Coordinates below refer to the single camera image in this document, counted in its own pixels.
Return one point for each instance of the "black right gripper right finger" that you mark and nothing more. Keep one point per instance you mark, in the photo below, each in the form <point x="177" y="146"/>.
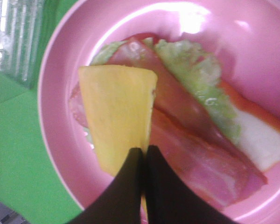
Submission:
<point x="170" y="201"/>

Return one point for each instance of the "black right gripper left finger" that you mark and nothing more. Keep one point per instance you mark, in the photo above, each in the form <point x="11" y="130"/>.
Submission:
<point x="120" y="202"/>

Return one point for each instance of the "bacon strip from container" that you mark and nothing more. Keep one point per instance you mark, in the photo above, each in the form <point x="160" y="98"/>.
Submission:
<point x="183" y="108"/>
<point x="219" y="176"/>

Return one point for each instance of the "yellow cheese slice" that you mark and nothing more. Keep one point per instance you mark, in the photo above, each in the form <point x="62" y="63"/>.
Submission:
<point x="118" y="102"/>

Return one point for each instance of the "bread slice bottom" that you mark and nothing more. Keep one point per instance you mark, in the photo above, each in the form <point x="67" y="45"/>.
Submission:
<point x="260" y="130"/>

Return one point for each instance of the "green lettuce leaf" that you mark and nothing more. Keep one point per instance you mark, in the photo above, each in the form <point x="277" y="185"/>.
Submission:
<point x="200" y="73"/>

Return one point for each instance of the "green tablecloth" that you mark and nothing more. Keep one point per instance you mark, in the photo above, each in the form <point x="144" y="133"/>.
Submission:
<point x="28" y="182"/>

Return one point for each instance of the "clear left plastic container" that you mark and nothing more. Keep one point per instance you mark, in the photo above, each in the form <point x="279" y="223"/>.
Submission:
<point x="20" y="27"/>

